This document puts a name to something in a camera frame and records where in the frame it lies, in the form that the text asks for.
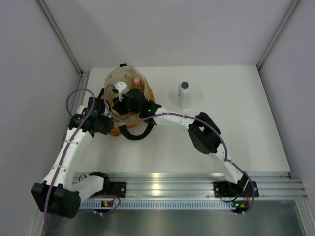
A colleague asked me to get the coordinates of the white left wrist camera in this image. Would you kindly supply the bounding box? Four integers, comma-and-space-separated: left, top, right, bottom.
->
76, 105, 86, 115

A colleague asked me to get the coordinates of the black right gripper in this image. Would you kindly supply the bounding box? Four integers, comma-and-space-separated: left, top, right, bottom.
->
113, 92, 141, 116

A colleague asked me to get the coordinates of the aluminium frame post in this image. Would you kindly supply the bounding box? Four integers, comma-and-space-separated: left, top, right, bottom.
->
256, 0, 303, 71
35, 0, 90, 77

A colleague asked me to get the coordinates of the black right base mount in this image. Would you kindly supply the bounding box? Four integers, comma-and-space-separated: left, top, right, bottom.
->
213, 181, 259, 198

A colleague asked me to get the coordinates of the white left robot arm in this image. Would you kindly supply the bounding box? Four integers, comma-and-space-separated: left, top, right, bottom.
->
31, 97, 114, 218

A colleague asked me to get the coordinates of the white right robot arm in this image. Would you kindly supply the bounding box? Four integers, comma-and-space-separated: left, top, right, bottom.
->
111, 86, 259, 198

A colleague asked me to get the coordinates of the right aluminium frame post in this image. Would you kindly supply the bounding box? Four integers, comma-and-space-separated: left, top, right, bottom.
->
256, 0, 303, 71

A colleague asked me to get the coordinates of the pink capped orange bottle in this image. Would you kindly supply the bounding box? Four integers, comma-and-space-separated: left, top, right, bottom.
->
133, 77, 142, 88

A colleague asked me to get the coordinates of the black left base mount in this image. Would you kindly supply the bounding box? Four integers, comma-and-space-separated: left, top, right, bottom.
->
108, 182, 127, 198

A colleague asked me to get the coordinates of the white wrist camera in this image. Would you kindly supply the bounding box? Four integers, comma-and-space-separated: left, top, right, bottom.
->
76, 105, 86, 115
114, 81, 129, 101

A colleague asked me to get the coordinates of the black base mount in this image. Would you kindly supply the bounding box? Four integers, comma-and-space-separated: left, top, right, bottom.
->
108, 182, 127, 198
213, 181, 259, 198

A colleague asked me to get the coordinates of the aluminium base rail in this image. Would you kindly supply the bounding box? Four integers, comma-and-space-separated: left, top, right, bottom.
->
79, 173, 307, 213

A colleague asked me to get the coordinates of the black bag strap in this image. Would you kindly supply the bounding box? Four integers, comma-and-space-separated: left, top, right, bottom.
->
119, 122, 154, 141

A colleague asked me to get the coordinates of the left aluminium frame post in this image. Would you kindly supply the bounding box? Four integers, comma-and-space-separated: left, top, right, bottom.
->
35, 0, 90, 77

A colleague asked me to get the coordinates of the white bottle dark cap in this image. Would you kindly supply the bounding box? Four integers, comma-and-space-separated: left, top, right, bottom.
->
178, 81, 191, 110

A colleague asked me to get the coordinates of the tan canvas bag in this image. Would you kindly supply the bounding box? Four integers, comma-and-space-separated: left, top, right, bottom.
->
101, 64, 156, 141

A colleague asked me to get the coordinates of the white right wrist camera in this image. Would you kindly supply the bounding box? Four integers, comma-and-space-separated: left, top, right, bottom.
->
114, 81, 129, 101

